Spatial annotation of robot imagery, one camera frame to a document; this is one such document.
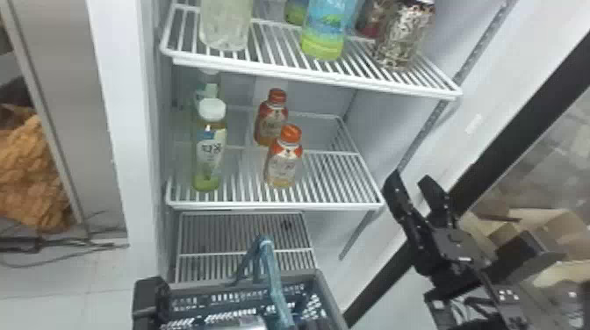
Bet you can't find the red can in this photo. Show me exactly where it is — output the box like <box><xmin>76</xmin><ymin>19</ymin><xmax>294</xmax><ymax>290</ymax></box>
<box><xmin>356</xmin><ymin>0</ymin><xmax>385</xmax><ymax>39</ymax></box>

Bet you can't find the grey basket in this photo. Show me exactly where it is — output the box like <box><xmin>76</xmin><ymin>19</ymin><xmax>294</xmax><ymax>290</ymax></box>
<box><xmin>158</xmin><ymin>234</ymin><xmax>349</xmax><ymax>330</ymax></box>

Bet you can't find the clear bottle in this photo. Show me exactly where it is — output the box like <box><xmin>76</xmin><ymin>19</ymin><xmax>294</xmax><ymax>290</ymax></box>
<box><xmin>198</xmin><ymin>0</ymin><xmax>255</xmax><ymax>52</ymax></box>

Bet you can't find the blue green bottle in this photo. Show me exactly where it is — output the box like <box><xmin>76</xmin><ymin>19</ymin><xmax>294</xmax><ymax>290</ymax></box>
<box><xmin>299</xmin><ymin>0</ymin><xmax>359</xmax><ymax>62</ymax></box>

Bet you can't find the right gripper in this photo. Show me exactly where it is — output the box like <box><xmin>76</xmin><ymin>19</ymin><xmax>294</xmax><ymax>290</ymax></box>
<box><xmin>382</xmin><ymin>169</ymin><xmax>497</xmax><ymax>297</ymax></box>

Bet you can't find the white fridge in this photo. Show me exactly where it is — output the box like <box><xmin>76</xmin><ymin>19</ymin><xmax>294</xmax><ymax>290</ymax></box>
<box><xmin>85</xmin><ymin>0</ymin><xmax>590</xmax><ymax>315</ymax></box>

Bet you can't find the green bottle white cap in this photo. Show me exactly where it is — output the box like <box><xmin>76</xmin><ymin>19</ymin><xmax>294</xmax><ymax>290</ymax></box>
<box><xmin>191</xmin><ymin>97</ymin><xmax>228</xmax><ymax>193</ymax></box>
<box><xmin>192</xmin><ymin>68</ymin><xmax>222</xmax><ymax>111</ymax></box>

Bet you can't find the orange cloth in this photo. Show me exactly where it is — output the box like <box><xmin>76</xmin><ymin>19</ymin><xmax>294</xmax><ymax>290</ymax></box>
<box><xmin>0</xmin><ymin>103</ymin><xmax>71</xmax><ymax>233</ymax></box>

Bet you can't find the black cable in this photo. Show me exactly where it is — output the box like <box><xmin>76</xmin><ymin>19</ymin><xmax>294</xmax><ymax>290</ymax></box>
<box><xmin>0</xmin><ymin>211</ymin><xmax>131</xmax><ymax>269</ymax></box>

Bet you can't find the fridge door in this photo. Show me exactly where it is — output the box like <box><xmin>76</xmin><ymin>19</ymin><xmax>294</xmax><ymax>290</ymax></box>
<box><xmin>342</xmin><ymin>30</ymin><xmax>590</xmax><ymax>330</ymax></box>

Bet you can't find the speckled brown jar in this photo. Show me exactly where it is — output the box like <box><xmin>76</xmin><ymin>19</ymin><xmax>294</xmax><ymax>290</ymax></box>
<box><xmin>372</xmin><ymin>0</ymin><xmax>437</xmax><ymax>71</ymax></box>

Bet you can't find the orange bottle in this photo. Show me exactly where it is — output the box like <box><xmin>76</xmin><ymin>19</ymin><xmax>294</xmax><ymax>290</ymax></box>
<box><xmin>263</xmin><ymin>124</ymin><xmax>305</xmax><ymax>190</ymax></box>
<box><xmin>253</xmin><ymin>88</ymin><xmax>290</xmax><ymax>148</ymax></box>

